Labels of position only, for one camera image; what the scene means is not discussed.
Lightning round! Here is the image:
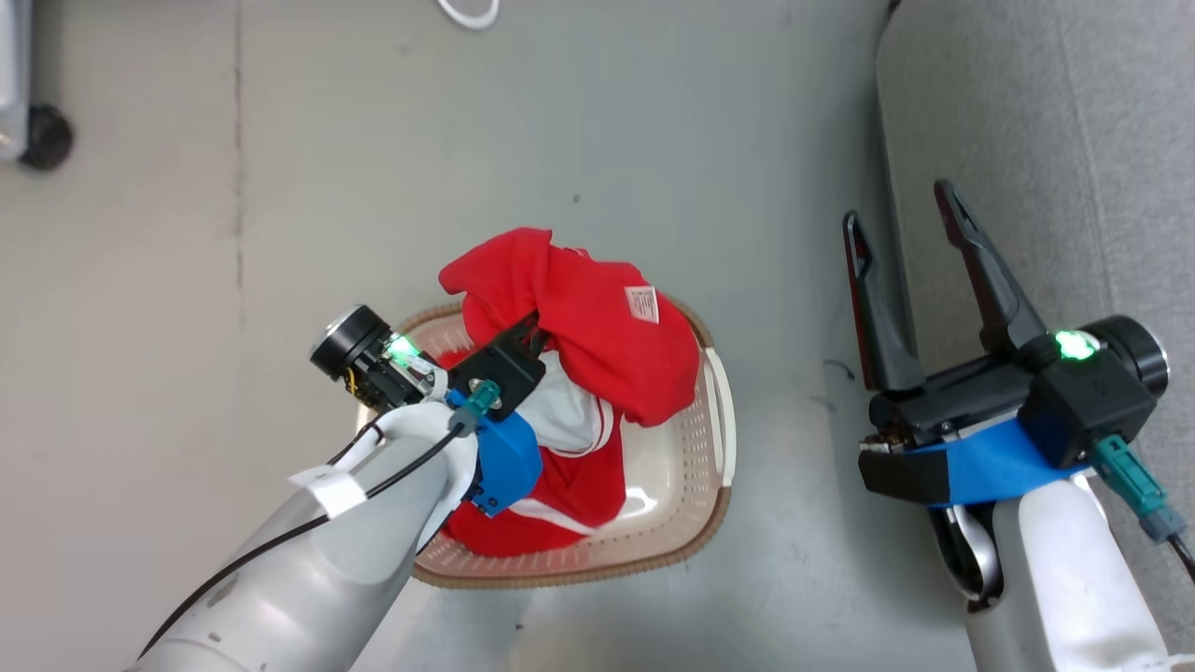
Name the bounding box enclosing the red white clothing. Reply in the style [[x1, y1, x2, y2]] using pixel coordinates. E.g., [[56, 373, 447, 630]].
[[437, 227, 701, 558]]

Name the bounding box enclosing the cream plastic laundry basket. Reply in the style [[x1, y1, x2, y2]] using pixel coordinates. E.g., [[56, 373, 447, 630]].
[[355, 294, 738, 589]]

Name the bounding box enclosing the black caster wheel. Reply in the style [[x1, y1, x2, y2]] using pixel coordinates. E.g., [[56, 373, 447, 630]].
[[19, 103, 75, 172]]

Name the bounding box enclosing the grey fabric sofa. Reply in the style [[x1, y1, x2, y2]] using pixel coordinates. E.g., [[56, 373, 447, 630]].
[[876, 0, 1195, 672]]

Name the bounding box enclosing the white looped floor cable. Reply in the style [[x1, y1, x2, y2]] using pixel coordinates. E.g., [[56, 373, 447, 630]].
[[437, 0, 501, 30]]

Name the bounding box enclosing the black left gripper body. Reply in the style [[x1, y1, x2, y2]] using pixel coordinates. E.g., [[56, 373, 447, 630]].
[[311, 305, 547, 416]]

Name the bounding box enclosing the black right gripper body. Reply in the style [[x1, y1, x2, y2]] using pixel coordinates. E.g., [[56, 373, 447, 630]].
[[864, 315, 1170, 468]]

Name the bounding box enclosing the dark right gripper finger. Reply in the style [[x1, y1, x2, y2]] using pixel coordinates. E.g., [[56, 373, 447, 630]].
[[843, 211, 925, 393], [935, 180, 1047, 354]]

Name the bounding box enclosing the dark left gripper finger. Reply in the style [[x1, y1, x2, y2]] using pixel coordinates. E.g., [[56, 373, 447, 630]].
[[512, 314, 552, 356]]

